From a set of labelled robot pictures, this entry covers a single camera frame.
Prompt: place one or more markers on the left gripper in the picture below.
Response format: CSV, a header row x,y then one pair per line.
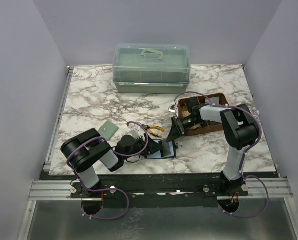
x,y
151,147

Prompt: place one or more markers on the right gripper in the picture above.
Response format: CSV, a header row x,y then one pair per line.
x,y
177,130

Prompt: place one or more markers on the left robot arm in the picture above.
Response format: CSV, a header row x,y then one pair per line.
x,y
89,147

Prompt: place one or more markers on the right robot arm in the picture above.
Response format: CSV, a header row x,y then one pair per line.
x,y
241,129

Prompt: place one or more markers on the silver card in tray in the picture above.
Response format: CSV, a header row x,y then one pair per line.
x,y
215,100

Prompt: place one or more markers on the green snap wallet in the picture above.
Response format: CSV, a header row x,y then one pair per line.
x,y
108,130

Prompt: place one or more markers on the brown wicker tray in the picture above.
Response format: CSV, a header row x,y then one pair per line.
x,y
201,128

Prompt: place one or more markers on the green plastic storage box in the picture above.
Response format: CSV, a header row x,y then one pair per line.
x,y
151,68

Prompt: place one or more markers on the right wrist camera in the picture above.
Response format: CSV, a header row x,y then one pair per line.
x,y
173,108

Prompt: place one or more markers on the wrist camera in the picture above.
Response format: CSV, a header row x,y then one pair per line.
x,y
173,108
135,131

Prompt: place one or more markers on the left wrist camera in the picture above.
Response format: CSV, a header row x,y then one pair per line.
x,y
135,131

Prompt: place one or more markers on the black mounting rail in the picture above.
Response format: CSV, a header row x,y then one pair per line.
x,y
160,190

